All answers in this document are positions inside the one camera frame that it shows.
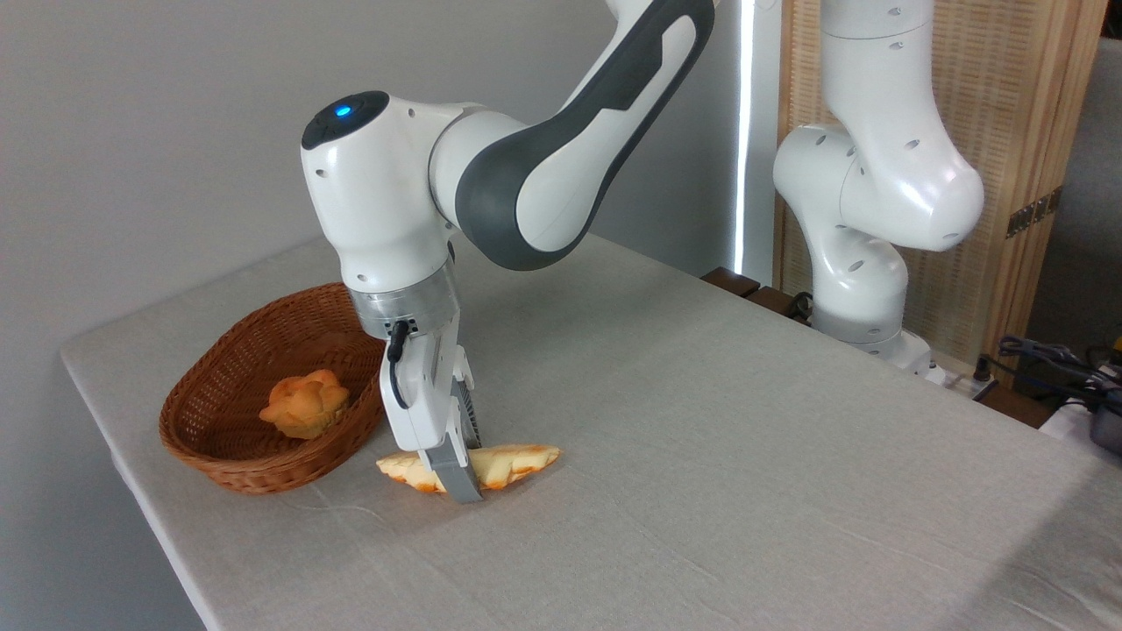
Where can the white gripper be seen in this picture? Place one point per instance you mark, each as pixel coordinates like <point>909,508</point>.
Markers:
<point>429,394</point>

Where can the long braided bread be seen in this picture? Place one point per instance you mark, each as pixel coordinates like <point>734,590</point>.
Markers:
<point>517,463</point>

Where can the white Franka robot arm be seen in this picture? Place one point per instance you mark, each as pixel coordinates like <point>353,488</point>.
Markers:
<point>394,202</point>

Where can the small orange bread roll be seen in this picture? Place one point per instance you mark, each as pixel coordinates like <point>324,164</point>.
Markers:
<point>304,405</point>

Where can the brown wicker oval basket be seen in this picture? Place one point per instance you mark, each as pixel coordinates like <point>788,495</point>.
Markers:
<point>219,438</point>

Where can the grey tablecloth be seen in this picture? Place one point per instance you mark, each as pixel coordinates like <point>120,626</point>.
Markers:
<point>701,482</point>

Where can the dark brown wooden block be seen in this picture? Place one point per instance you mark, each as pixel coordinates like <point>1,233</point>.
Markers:
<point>1017,407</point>
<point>773,301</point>
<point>730,281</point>

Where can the white power strip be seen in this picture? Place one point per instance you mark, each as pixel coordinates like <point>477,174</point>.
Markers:
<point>960,379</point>

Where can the dark metal screen hinge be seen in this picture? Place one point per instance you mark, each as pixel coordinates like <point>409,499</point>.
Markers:
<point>1034,212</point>

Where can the dark grey round device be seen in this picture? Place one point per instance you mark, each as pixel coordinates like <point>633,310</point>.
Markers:
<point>1109,425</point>

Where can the white vertical window frame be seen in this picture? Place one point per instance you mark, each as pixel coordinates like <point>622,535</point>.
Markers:
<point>758,131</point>

